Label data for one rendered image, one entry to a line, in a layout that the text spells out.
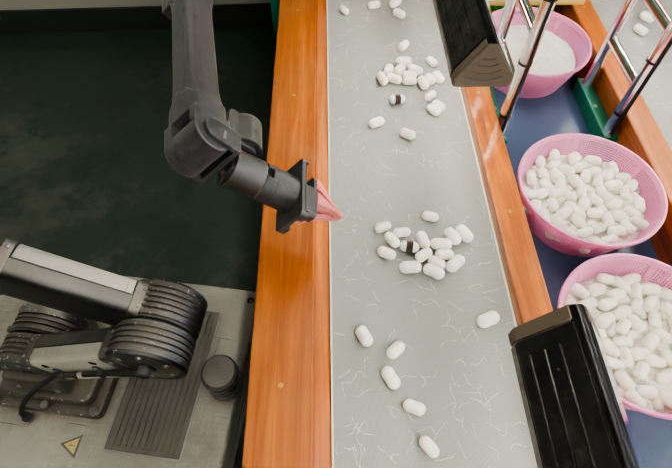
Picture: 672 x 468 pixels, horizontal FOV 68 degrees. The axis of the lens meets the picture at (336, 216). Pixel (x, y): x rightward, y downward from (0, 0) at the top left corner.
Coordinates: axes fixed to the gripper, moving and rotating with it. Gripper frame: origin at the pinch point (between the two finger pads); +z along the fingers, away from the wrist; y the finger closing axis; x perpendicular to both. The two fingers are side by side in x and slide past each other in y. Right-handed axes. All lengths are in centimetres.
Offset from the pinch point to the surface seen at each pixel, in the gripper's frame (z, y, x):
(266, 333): -3.1, -16.0, 13.5
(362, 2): 14, 76, 3
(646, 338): 44, -17, -23
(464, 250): 24.4, -0.5, -6.5
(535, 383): -2.1, -32.8, -27.3
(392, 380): 11.5, -23.5, 1.7
